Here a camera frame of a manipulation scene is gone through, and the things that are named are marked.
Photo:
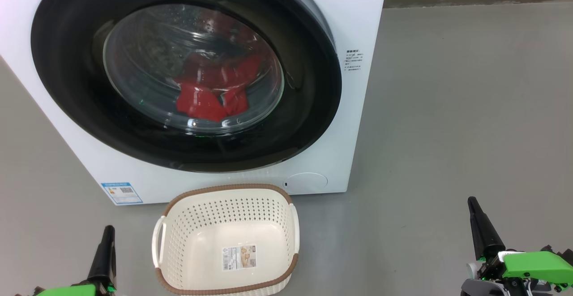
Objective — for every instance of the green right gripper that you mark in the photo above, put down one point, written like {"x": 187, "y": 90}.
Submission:
{"x": 532, "y": 267}

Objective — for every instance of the blue energy label sticker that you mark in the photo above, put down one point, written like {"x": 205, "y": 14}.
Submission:
{"x": 121, "y": 193}

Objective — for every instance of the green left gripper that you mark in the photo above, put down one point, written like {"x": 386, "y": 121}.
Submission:
{"x": 67, "y": 291}

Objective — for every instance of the white front-load washing machine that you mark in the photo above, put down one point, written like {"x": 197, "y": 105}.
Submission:
{"x": 353, "y": 121}

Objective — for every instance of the black round glass washer door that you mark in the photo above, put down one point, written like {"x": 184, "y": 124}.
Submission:
{"x": 71, "y": 85}

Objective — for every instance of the cream perforated laundry basket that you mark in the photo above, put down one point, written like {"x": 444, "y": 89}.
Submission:
{"x": 224, "y": 260}

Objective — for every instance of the printed product label sticker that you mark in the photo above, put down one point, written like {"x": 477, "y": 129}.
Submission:
{"x": 239, "y": 257}

